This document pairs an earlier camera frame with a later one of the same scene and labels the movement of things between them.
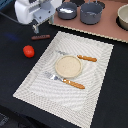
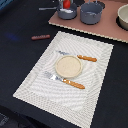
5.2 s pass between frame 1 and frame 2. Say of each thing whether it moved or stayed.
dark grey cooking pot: stayed
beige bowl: stayed
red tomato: moved
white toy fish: stayed
